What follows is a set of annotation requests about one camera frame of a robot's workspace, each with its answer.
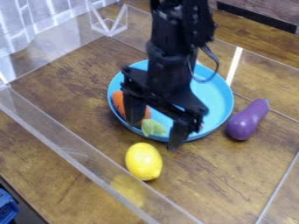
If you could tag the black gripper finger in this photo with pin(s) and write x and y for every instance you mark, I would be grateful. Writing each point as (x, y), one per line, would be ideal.
(184, 126)
(134, 106)

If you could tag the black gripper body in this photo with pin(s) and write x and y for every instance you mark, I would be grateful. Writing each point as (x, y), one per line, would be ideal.
(165, 82)

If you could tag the orange toy carrot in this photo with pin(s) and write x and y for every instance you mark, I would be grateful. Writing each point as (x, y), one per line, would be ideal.
(149, 125)

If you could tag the clear acrylic enclosure wall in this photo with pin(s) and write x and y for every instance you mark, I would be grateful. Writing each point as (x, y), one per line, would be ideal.
(63, 143)

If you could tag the purple toy eggplant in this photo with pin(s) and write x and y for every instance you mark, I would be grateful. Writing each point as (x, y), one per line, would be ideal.
(244, 123)

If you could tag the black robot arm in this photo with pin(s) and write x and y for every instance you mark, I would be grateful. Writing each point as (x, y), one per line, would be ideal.
(182, 30)

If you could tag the blue object at corner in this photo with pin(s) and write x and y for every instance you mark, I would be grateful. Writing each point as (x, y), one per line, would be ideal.
(9, 207)

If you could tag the yellow toy lemon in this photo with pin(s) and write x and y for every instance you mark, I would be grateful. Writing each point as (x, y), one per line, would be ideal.
(145, 161)

